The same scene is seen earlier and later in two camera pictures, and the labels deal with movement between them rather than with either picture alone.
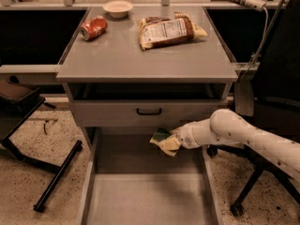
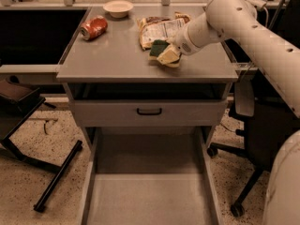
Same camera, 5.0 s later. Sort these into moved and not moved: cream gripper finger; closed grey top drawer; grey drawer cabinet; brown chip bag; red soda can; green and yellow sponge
Moved: cream gripper finger; green and yellow sponge
Not moved: red soda can; grey drawer cabinet; closed grey top drawer; brown chip bag
